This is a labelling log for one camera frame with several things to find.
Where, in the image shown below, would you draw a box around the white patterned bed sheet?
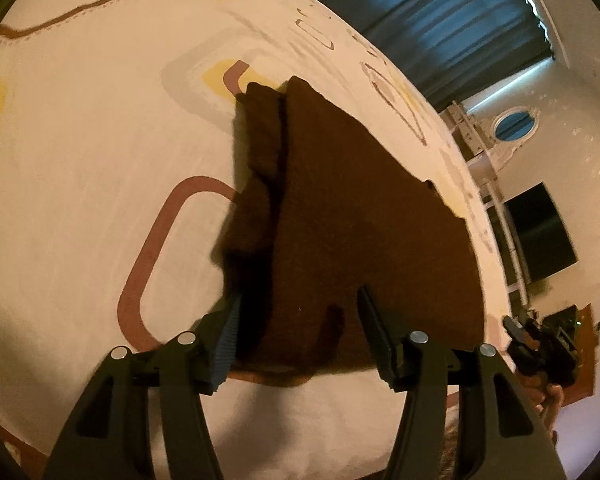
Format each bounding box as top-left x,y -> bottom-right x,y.
0,0 -> 512,480

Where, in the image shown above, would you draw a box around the black flat television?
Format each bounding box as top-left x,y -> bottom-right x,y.
502,182 -> 578,281

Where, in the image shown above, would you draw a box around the person's right hand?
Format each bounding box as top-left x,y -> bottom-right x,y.
522,374 -> 564,433

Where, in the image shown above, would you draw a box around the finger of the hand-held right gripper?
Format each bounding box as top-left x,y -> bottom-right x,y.
503,315 -> 532,348

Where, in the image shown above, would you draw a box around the white dressing table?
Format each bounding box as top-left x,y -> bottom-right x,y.
442,102 -> 511,201

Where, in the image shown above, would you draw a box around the dark blue window curtains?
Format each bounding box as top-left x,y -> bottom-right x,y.
275,0 -> 556,111

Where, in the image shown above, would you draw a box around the brown argyle knit sweater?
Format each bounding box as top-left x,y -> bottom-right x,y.
211,75 -> 485,388

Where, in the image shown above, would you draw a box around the white television stand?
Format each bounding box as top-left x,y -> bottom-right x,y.
480,180 -> 532,311

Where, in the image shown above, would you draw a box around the white oval vanity mirror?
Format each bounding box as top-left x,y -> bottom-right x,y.
490,106 -> 540,153

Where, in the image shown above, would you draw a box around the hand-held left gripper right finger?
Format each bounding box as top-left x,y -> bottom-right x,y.
356,285 -> 568,480

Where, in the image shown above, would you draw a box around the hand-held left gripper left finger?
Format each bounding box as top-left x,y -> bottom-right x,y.
42,292 -> 243,480

